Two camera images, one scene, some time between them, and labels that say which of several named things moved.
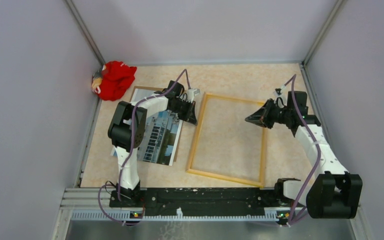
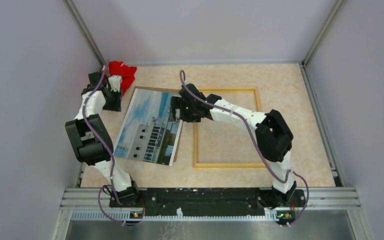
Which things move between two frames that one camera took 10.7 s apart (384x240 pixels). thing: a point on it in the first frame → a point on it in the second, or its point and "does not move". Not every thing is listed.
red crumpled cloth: x=116 y=79 does not move
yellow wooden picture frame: x=224 y=177 → x=224 y=165
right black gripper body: x=279 y=114 → x=187 y=111
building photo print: x=162 y=130 does not move
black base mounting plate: x=201 y=201 does not move
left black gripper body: x=182 y=108 → x=113 y=102
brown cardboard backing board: x=177 y=149 does not move
